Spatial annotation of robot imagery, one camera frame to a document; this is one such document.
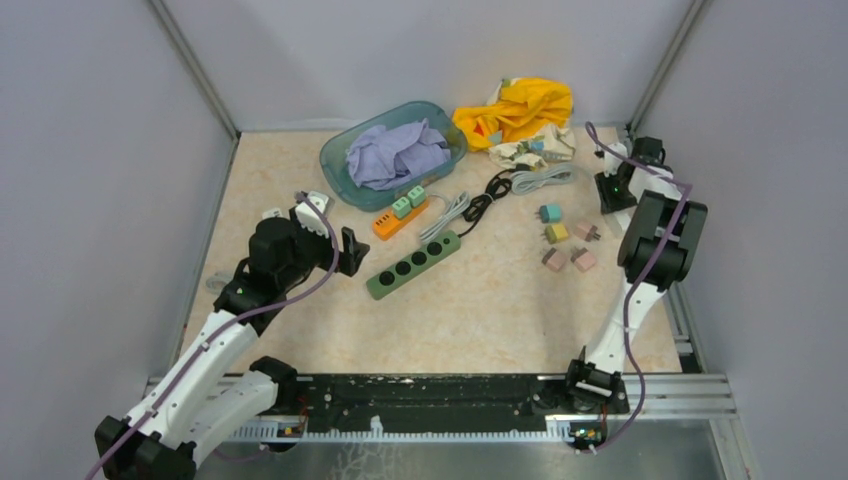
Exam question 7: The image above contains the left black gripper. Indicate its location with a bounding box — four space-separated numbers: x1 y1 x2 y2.
277 206 368 288

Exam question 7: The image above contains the green power strip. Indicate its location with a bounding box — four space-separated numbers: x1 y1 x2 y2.
365 230 462 300

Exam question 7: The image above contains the teal charger plug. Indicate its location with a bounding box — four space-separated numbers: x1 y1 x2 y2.
536 204 562 224

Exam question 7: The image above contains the yellow charger plug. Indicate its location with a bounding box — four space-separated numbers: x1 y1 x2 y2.
543 223 569 245

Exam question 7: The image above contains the pink charger plug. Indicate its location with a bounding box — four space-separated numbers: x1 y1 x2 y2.
570 247 597 273
541 248 570 272
575 221 602 242

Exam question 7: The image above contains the grey cable of white strip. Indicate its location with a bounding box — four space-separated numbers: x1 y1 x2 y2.
510 163 578 196

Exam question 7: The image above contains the black cable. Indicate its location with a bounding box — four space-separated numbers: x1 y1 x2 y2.
457 168 525 238

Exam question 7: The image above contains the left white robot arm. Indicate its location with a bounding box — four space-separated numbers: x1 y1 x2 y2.
87 212 370 479

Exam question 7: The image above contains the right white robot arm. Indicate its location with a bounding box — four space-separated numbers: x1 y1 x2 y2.
563 137 708 413

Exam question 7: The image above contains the green charger plug left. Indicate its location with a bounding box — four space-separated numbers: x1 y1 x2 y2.
391 196 413 220

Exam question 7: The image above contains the green charger plug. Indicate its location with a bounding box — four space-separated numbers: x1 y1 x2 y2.
391 196 413 220
406 185 427 209

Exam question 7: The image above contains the green charger plug right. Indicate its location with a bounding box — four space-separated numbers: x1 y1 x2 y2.
406 185 427 209

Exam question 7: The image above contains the orange power strip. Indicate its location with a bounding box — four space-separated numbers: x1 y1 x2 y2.
372 197 429 241

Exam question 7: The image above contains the cream dinosaur print cloth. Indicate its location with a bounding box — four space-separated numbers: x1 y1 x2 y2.
483 77 577 169

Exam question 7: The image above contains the purple cloth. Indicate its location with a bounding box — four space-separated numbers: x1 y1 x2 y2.
346 119 451 191

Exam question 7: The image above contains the teal plastic basin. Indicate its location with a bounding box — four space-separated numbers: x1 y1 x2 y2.
319 101 468 212

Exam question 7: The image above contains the yellow cloth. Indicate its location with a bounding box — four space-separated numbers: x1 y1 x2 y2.
452 77 574 151

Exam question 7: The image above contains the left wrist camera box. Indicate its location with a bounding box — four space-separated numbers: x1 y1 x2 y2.
294 190 333 238

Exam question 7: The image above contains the grey cable of green strip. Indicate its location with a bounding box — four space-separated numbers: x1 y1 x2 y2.
417 192 472 245

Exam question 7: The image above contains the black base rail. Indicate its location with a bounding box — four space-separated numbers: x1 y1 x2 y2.
264 368 630 441

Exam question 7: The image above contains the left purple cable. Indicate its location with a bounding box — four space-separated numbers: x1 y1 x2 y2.
82 192 342 480

